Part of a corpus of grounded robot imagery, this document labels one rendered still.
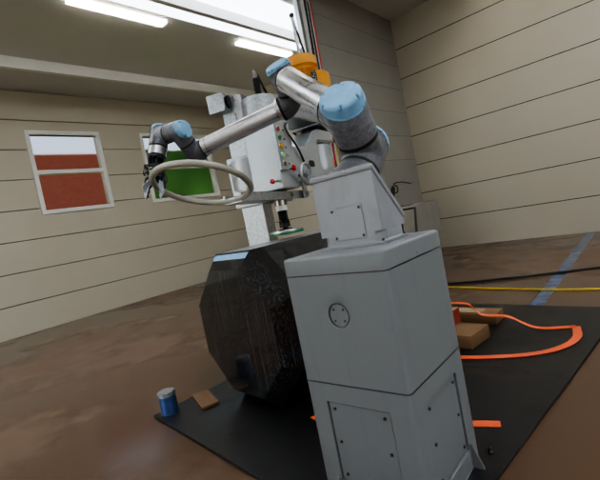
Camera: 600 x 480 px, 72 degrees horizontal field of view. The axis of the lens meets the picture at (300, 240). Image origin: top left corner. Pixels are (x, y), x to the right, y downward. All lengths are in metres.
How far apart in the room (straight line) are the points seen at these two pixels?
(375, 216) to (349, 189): 0.13
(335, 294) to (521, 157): 5.96
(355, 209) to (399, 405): 0.61
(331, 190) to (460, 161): 5.98
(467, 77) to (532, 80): 0.94
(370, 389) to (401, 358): 0.16
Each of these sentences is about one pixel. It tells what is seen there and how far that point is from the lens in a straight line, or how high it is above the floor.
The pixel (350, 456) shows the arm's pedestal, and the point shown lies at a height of 0.17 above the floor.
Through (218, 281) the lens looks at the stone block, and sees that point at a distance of 2.33.
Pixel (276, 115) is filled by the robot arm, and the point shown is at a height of 1.48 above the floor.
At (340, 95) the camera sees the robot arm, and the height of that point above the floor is 1.34.
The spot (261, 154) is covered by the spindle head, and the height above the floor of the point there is 1.40.
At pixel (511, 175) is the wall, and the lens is 7.09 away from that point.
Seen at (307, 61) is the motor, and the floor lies 2.08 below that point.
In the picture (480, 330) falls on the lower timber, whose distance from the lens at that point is 2.80.
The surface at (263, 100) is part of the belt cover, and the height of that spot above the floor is 1.70.
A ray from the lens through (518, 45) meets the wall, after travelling 7.25.
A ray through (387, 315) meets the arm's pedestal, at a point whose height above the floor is 0.66.
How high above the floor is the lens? 0.98
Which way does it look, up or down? 3 degrees down
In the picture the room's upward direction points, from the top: 11 degrees counter-clockwise
